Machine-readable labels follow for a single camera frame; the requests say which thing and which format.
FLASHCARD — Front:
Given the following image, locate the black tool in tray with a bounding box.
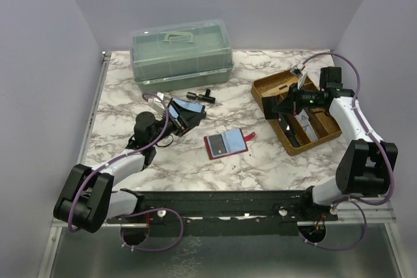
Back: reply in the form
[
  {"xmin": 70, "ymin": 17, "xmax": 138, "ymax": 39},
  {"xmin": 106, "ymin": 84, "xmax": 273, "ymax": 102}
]
[{"xmin": 281, "ymin": 122, "xmax": 300, "ymax": 148}]

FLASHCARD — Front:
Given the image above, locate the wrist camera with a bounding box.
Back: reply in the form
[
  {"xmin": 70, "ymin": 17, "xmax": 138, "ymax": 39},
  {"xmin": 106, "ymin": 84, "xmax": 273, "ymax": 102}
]
[
  {"xmin": 148, "ymin": 92, "xmax": 165, "ymax": 114},
  {"xmin": 290, "ymin": 64, "xmax": 307, "ymax": 89}
]

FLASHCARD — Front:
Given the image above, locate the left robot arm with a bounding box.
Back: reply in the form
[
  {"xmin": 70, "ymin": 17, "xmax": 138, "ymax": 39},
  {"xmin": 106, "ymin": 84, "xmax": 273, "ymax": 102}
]
[{"xmin": 53, "ymin": 98, "xmax": 207, "ymax": 233}]

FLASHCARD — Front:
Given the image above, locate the black T-shaped pipe fitting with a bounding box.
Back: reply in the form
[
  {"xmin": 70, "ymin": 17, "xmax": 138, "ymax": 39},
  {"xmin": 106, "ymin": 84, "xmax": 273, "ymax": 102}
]
[{"xmin": 186, "ymin": 89, "xmax": 216, "ymax": 104}]

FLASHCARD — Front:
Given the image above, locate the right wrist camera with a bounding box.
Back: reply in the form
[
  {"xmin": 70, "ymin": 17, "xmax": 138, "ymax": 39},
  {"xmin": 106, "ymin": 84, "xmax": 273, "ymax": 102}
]
[{"xmin": 290, "ymin": 64, "xmax": 307, "ymax": 89}]

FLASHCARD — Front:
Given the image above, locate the smartphone with blue screen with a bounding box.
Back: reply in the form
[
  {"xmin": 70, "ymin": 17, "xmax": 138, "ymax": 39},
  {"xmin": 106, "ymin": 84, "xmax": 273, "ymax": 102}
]
[{"xmin": 181, "ymin": 100, "xmax": 207, "ymax": 119}]

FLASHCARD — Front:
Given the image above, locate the aluminium rail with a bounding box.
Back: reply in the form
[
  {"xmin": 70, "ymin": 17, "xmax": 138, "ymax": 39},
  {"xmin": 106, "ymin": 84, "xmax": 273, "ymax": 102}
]
[{"xmin": 51, "ymin": 197, "xmax": 397, "ymax": 227}]

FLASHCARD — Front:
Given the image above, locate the brown woven tray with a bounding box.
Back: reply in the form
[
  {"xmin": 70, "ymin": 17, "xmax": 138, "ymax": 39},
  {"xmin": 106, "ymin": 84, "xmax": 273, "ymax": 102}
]
[{"xmin": 251, "ymin": 70, "xmax": 341, "ymax": 156}]

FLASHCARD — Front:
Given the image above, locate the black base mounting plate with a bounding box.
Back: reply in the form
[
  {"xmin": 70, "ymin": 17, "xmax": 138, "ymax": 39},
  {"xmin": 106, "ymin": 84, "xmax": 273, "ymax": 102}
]
[{"xmin": 107, "ymin": 189, "xmax": 339, "ymax": 238}]

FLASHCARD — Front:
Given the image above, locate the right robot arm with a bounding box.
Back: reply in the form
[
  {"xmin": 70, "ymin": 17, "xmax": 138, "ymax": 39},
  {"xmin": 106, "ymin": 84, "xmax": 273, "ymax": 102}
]
[{"xmin": 261, "ymin": 66, "xmax": 398, "ymax": 206}]

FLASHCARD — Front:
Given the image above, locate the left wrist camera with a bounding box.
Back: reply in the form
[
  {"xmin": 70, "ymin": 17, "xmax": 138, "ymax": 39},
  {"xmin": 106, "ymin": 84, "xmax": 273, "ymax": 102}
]
[{"xmin": 148, "ymin": 92, "xmax": 165, "ymax": 114}]

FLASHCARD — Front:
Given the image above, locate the red card holder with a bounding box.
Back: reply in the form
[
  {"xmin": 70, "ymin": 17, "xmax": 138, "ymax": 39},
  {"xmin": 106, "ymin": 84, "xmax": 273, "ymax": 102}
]
[{"xmin": 204, "ymin": 128, "xmax": 255, "ymax": 160}]

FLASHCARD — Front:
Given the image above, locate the green plastic storage box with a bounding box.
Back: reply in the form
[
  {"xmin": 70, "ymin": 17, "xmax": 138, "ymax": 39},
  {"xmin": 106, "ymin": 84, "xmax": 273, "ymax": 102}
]
[{"xmin": 130, "ymin": 20, "xmax": 234, "ymax": 92}]

